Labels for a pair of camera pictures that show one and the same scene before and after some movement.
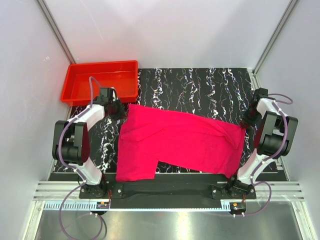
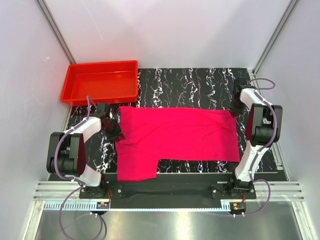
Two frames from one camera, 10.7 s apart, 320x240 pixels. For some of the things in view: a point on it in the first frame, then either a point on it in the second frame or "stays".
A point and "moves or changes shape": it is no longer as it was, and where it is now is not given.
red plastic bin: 123,75 stays
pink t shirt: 148,136 moves or changes shape
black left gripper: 121,113 -> 117,132
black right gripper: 246,123 -> 236,112
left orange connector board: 102,205 stays
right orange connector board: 240,206 stays
